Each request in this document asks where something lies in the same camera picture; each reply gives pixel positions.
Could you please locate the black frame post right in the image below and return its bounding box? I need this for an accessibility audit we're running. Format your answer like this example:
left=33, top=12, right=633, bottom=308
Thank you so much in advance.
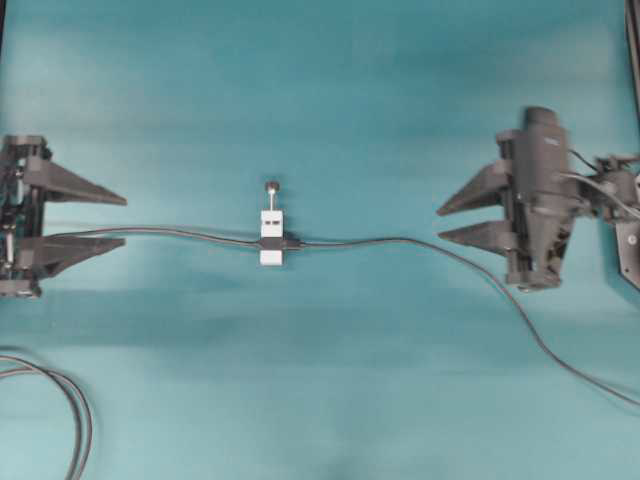
left=624, top=0, right=640, bottom=115

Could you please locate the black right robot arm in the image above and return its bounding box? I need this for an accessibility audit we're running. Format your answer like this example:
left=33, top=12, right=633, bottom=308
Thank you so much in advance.
left=437, top=130, right=639, bottom=291

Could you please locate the grey looped cable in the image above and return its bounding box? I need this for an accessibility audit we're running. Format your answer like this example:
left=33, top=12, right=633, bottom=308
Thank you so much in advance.
left=0, top=367, right=86, bottom=480
left=0, top=353, right=95, bottom=480

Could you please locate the white clamp vise with screw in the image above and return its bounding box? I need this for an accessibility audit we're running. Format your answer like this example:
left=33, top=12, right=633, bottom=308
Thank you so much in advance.
left=259, top=181, right=284, bottom=267

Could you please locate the black male USB cable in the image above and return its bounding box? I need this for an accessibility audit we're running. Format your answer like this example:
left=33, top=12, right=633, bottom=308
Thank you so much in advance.
left=287, top=237, right=640, bottom=406

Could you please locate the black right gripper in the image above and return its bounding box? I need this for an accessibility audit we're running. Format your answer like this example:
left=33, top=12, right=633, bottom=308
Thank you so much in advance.
left=437, top=129, right=583, bottom=290

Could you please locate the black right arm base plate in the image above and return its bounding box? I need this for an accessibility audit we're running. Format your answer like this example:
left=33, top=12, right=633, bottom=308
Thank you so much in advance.
left=614, top=172, right=640, bottom=291

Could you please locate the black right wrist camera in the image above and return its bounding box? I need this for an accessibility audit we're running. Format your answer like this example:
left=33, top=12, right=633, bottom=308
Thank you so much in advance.
left=512, top=106, right=578, bottom=218

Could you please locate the black female USB extension cable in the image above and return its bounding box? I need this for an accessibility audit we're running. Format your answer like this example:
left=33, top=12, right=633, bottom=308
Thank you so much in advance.
left=44, top=225, right=301, bottom=251

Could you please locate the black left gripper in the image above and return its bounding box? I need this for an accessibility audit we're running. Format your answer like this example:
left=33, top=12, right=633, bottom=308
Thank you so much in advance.
left=1, top=135, right=127, bottom=298

